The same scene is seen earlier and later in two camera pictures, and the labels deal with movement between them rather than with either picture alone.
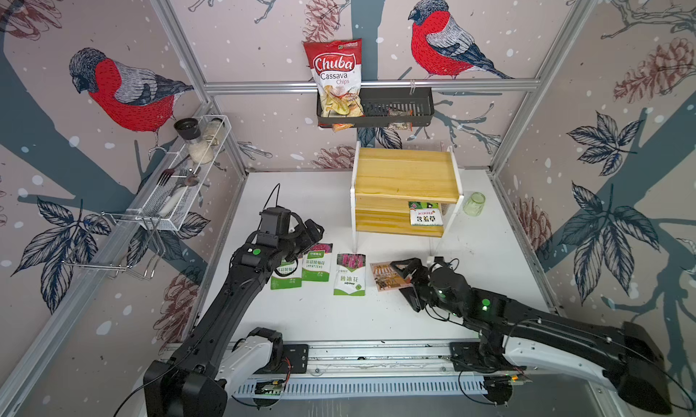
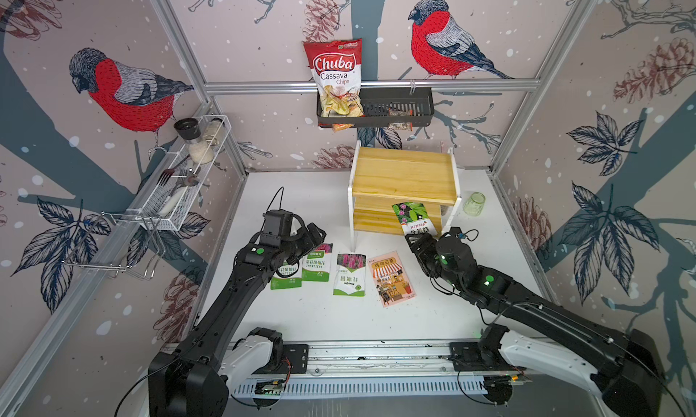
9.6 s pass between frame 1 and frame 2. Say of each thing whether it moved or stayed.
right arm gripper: moved
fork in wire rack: stayed
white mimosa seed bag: stayed
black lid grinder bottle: stayed
